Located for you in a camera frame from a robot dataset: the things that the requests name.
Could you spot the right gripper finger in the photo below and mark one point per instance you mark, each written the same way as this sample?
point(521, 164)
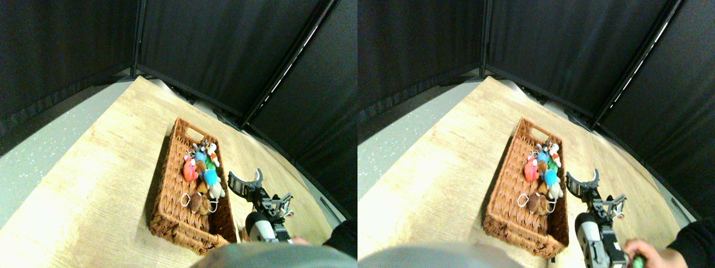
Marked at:
point(597, 178)
point(260, 178)
point(577, 183)
point(239, 183)

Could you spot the green plush toy mouse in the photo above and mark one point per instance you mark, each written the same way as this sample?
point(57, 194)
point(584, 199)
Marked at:
point(552, 164)
point(211, 164)

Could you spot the tan plush toy mouse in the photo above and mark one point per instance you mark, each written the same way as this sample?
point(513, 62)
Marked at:
point(542, 167)
point(200, 167)

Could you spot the white and brown plush toy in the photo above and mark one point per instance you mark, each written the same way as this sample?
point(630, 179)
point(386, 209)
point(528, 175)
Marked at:
point(553, 150)
point(212, 150)

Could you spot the small blue toy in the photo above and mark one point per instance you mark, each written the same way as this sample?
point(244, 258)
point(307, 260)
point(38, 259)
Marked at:
point(199, 157)
point(541, 157)

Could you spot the red plush toy mouse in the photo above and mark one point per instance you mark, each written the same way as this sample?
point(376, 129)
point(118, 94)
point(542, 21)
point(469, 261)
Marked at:
point(190, 170)
point(531, 170)

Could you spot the grey plush toy mouse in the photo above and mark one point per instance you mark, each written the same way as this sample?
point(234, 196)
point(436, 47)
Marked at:
point(539, 148)
point(199, 148)

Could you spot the small green toy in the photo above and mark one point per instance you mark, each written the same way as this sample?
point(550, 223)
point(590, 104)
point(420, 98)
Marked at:
point(639, 262)

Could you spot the person's hand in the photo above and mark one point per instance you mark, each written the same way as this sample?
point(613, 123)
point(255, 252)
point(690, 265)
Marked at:
point(301, 242)
point(653, 254)

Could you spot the blue and white plush toy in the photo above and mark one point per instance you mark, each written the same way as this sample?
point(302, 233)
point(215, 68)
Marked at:
point(211, 177)
point(552, 178)

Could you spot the black curtain stand foot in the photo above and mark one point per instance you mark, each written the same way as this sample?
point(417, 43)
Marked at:
point(183, 94)
point(680, 209)
point(530, 94)
point(578, 118)
point(228, 118)
point(329, 207)

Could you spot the brown wicker basket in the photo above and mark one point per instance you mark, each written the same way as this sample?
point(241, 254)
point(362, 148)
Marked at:
point(505, 190)
point(167, 190)

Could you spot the black curtain stand pole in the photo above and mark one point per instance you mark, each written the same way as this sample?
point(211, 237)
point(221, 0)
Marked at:
point(637, 61)
point(138, 33)
point(486, 33)
point(290, 61)

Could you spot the black bracket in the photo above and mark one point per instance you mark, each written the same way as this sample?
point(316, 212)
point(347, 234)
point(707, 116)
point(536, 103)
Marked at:
point(616, 205)

